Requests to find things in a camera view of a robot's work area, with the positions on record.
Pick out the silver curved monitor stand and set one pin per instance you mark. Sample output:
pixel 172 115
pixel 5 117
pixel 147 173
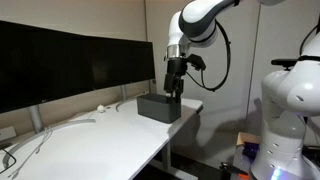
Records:
pixel 39 130

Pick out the large black left monitor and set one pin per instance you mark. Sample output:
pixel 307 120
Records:
pixel 39 65

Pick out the brown cardboard box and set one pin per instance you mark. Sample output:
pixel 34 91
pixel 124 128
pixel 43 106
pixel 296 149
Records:
pixel 246 137

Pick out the small white crumpled object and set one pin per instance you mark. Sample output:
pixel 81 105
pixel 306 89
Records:
pixel 101 109

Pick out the dark grey storage box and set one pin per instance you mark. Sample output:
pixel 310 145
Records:
pixel 159 107

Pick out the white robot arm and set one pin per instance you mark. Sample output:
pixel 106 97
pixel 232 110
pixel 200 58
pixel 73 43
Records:
pixel 288 96

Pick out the black right monitor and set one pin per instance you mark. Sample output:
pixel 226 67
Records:
pixel 118 62

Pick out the black orange tool on floor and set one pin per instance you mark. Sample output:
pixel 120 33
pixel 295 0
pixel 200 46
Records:
pixel 232 169

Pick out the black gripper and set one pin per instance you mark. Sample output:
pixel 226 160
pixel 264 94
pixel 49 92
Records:
pixel 176 69

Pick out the black camera on stand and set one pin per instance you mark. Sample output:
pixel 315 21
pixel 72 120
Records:
pixel 285 63

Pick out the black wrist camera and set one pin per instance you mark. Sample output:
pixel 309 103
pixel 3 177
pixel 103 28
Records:
pixel 196 62

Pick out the white wall outlet box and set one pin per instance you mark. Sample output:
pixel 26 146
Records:
pixel 7 133

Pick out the white desk leg frame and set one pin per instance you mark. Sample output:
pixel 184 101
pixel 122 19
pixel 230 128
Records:
pixel 164 165

